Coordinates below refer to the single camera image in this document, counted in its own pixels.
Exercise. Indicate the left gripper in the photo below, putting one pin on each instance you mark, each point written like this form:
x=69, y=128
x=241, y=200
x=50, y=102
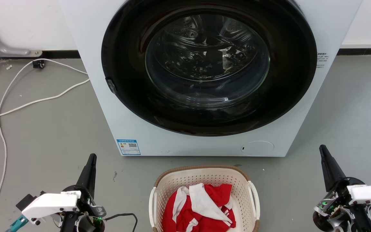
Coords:
x=89, y=209

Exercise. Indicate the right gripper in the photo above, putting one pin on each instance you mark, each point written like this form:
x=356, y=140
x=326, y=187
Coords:
x=333, y=206

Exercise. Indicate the beige plastic laundry basket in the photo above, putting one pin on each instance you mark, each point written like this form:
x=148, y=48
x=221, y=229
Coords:
x=201, y=175

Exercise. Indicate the blue energy label sticker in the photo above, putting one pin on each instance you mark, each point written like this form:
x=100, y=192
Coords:
x=128, y=147

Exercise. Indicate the round white filter cover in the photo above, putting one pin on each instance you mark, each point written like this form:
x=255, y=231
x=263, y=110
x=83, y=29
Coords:
x=258, y=148

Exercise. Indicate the black round washer door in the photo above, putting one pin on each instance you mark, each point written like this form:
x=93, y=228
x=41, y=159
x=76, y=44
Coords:
x=127, y=83

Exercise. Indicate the grey text label sticker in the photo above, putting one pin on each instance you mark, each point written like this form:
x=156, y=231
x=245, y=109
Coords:
x=322, y=60

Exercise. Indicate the small black caster wheel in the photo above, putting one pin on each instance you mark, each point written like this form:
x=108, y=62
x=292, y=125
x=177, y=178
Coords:
x=38, y=64

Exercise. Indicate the red and white garment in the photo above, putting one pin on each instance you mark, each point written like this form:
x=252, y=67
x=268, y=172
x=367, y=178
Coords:
x=211, y=209

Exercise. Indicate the white front-load washing machine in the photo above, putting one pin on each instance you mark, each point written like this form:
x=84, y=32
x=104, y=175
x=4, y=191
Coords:
x=85, y=38

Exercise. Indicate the right white wrist camera bracket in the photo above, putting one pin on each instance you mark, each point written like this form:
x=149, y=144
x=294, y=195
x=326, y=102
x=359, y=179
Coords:
x=370, y=193

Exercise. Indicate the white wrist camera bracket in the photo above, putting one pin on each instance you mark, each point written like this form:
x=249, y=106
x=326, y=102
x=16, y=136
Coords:
x=370, y=193
x=48, y=204

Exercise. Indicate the left white wrist camera bracket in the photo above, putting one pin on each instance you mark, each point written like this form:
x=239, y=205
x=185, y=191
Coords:
x=48, y=204

